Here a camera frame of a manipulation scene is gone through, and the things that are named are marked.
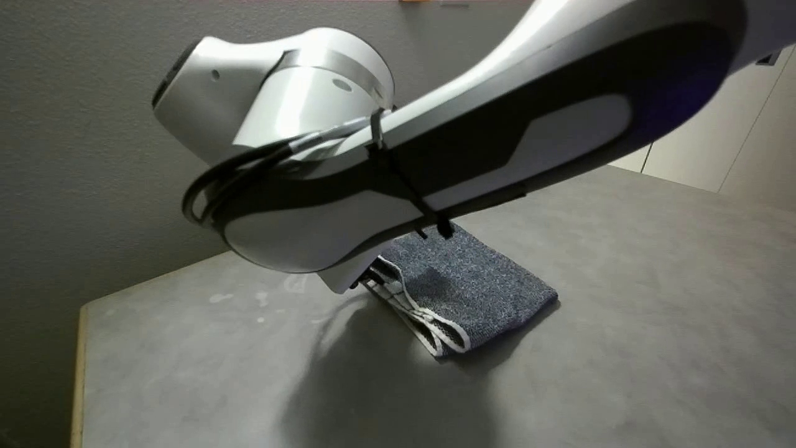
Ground grey blue towel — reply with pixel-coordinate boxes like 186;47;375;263
361;226;557;358

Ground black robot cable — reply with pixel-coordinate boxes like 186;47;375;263
179;108;458;243

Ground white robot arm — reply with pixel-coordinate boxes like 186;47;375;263
152;0;796;288

